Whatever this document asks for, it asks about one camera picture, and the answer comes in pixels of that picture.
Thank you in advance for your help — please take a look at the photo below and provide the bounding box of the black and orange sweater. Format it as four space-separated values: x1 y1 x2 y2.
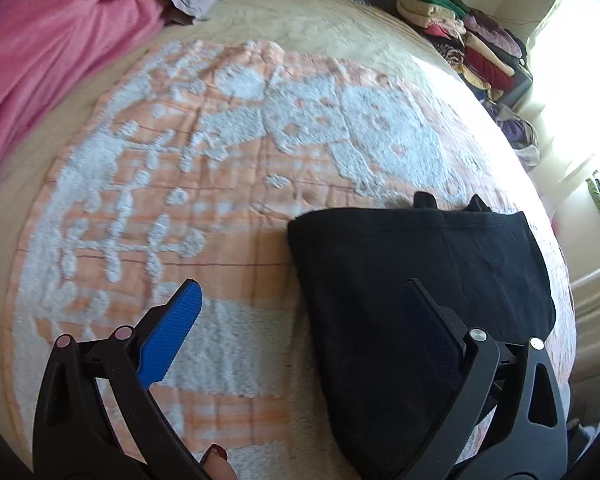
287 192 556 479

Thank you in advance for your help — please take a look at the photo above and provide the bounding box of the floral basket with clothes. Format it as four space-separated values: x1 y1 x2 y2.
482 100 541 172

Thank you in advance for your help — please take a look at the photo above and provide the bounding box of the stack of folded clothes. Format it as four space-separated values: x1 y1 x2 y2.
396 0 533 106

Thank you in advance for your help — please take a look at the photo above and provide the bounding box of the left hand with red nails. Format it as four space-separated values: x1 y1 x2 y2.
200 444 237 480

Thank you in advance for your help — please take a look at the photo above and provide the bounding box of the orange white patterned bedspread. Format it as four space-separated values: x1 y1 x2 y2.
0 0 577 479

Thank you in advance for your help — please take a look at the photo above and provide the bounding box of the white curtain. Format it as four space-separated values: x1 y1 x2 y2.
527 0 600 196

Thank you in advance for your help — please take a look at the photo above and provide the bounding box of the pink blanket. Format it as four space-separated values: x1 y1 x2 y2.
0 0 164 165

